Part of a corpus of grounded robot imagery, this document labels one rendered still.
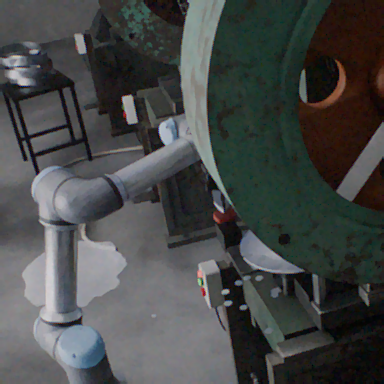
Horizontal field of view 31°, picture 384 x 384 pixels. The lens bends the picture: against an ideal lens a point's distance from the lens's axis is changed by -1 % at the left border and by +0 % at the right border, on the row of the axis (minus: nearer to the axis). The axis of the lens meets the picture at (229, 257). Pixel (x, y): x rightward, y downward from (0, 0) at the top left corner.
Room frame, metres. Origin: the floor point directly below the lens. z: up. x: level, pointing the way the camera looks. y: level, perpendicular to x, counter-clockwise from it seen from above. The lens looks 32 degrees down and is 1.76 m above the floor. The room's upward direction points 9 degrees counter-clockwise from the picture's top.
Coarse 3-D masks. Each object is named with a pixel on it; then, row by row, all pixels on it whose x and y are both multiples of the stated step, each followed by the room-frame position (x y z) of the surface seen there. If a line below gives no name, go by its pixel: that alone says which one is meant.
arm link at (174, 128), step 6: (168, 120) 1.83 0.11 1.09; (174, 120) 1.82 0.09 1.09; (180, 120) 1.82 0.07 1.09; (186, 120) 1.81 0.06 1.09; (162, 126) 1.82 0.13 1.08; (168, 126) 1.80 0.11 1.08; (174, 126) 1.80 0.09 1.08; (180, 126) 1.80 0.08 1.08; (186, 126) 1.78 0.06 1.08; (162, 132) 1.82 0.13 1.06; (168, 132) 1.80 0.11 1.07; (174, 132) 1.79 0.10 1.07; (180, 132) 1.78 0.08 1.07; (162, 138) 1.83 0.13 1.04; (168, 138) 1.80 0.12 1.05; (174, 138) 1.79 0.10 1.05
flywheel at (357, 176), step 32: (352, 0) 1.20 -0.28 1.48; (320, 32) 1.18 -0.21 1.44; (352, 32) 1.20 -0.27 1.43; (352, 64) 1.20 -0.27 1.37; (352, 96) 1.19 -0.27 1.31; (320, 128) 1.18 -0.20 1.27; (352, 128) 1.19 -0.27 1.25; (320, 160) 1.18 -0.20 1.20; (352, 160) 1.19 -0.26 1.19; (352, 192) 1.14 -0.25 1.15
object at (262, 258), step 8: (248, 232) 1.67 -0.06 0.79; (248, 240) 1.63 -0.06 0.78; (256, 240) 1.63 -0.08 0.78; (240, 248) 1.59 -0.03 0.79; (248, 248) 1.59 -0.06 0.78; (256, 248) 1.58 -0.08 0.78; (264, 248) 1.58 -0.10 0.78; (256, 256) 1.54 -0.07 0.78; (264, 256) 1.54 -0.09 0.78; (272, 256) 1.53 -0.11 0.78; (256, 264) 1.50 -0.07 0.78; (264, 264) 1.50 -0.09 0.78; (272, 264) 1.49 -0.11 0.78; (280, 264) 1.49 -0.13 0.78; (288, 264) 1.48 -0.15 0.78; (280, 272) 1.45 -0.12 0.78; (288, 272) 1.44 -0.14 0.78
